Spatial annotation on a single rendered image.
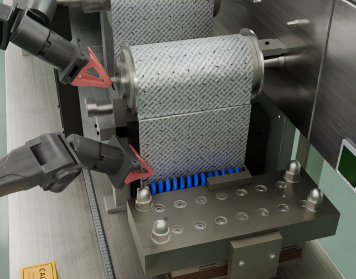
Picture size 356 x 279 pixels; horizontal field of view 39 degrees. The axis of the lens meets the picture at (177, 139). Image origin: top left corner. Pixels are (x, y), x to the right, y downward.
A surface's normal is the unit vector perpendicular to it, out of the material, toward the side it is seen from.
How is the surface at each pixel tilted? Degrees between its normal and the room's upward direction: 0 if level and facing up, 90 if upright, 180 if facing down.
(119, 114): 90
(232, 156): 92
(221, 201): 0
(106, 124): 0
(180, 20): 92
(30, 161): 31
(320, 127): 90
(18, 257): 0
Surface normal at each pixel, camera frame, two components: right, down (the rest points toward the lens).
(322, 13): -0.96, 0.15
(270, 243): 0.29, 0.54
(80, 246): 0.00, -0.83
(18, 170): 0.36, -0.49
